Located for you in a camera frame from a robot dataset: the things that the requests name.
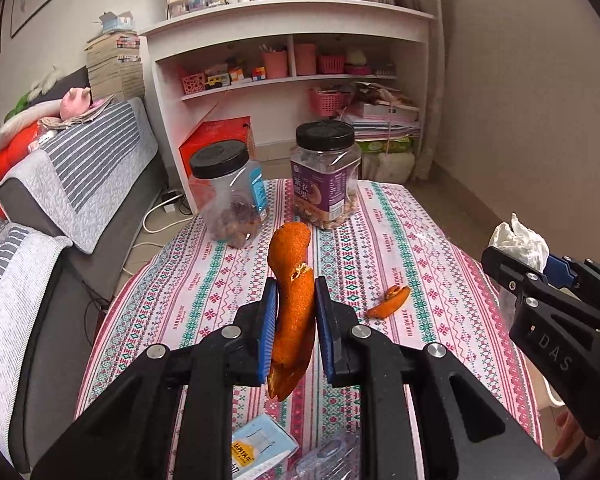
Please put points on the pink bowl with plush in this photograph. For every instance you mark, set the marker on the pink bowl with plush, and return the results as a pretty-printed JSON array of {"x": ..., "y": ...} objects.
[{"x": 357, "y": 65}]

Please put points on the grey striped sofa cover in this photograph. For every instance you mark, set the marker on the grey striped sofa cover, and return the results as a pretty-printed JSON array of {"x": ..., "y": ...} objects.
[
  {"x": 10, "y": 310},
  {"x": 95, "y": 170}
]

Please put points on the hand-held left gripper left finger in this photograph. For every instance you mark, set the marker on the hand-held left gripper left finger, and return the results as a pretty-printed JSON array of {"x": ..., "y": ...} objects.
[{"x": 269, "y": 330}]

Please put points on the stack of papers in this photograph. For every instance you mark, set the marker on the stack of papers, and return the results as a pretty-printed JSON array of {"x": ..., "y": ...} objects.
[{"x": 385, "y": 112}]

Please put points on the small cube toy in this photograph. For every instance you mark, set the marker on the small cube toy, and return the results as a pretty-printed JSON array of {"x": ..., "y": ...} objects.
[{"x": 236, "y": 75}]

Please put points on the stack of books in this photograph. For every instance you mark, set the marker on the stack of books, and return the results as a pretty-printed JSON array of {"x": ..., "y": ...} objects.
[{"x": 112, "y": 70}]

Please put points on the white shelf unit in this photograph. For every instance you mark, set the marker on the white shelf unit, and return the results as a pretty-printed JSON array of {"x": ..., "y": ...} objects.
[{"x": 290, "y": 20}]

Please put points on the pink plush toy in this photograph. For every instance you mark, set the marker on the pink plush toy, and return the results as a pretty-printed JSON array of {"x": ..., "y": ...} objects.
[{"x": 75, "y": 102}]

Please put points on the beige curtain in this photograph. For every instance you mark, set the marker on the beige curtain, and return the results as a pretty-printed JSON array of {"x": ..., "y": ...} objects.
[{"x": 420, "y": 85}]

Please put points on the clear jar with blue label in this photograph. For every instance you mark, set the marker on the clear jar with blue label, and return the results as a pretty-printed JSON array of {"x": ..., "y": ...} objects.
[{"x": 225, "y": 200}]

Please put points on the dark grey sofa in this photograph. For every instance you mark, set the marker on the dark grey sofa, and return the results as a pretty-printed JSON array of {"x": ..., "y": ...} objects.
[{"x": 55, "y": 360}]

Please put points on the small decorated box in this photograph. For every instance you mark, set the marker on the small decorated box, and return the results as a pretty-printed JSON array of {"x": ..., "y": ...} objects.
[{"x": 180, "y": 0}]

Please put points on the toy car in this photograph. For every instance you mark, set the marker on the toy car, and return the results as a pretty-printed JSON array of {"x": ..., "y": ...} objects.
[{"x": 216, "y": 82}]

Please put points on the small pink basket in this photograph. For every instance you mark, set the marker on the small pink basket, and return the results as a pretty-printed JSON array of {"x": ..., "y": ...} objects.
[{"x": 331, "y": 65}]

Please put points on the white packet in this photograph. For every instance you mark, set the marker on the white packet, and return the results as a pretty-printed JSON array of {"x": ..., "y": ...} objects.
[{"x": 390, "y": 167}]

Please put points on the long orange peel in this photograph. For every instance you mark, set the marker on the long orange peel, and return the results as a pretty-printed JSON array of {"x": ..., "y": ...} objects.
[{"x": 290, "y": 260}]

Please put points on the tissue box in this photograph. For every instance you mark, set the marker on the tissue box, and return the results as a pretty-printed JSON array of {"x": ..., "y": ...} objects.
[{"x": 117, "y": 22}]

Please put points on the patterned pink tablecloth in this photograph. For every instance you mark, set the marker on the patterned pink tablecloth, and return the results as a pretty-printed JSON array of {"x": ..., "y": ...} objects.
[{"x": 380, "y": 250}]

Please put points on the small orange peel piece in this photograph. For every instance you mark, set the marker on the small orange peel piece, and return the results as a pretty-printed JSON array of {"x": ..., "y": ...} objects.
[{"x": 387, "y": 304}]

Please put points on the red cardboard box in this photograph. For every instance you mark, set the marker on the red cardboard box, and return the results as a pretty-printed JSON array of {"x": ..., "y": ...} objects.
[{"x": 210, "y": 135}]

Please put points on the white green plush toy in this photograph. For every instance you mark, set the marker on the white green plush toy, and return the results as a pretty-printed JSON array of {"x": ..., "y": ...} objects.
[{"x": 35, "y": 90}]

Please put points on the pink mesh holder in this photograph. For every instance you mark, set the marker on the pink mesh holder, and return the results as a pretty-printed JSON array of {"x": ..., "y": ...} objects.
[{"x": 194, "y": 84}]

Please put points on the orange red cushion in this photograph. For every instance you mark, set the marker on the orange red cushion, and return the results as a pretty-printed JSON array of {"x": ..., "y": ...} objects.
[{"x": 17, "y": 147}]

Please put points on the white tissue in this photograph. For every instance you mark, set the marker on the white tissue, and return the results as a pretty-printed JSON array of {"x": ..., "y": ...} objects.
[{"x": 522, "y": 240}]

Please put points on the pink plastic basket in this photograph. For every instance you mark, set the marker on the pink plastic basket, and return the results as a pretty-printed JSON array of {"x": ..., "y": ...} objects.
[{"x": 327, "y": 102}]

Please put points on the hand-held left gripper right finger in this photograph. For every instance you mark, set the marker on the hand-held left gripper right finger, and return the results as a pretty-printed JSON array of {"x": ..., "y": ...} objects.
[{"x": 325, "y": 330}]

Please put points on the person's right hand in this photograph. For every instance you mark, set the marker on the person's right hand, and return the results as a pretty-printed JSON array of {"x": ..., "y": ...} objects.
[{"x": 567, "y": 435}]

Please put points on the colourful puzzle cube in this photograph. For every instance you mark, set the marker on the colourful puzzle cube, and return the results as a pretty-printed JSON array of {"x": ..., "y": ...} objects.
[{"x": 258, "y": 72}]

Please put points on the pink pen cup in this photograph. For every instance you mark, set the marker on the pink pen cup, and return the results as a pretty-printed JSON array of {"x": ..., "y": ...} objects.
[{"x": 275, "y": 66}]

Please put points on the clear jar with purple label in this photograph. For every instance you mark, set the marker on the clear jar with purple label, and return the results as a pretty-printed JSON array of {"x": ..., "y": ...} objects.
[{"x": 320, "y": 185}]

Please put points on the clear plastic packet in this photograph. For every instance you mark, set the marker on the clear plastic packet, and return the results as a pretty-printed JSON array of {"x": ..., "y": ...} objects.
[{"x": 330, "y": 460}]

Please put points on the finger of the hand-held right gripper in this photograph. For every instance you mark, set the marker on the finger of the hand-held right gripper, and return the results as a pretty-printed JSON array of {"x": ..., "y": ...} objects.
[
  {"x": 562, "y": 270},
  {"x": 510, "y": 270}
]

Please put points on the green packet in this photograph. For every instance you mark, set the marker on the green packet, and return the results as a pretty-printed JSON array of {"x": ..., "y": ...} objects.
[{"x": 380, "y": 146}]

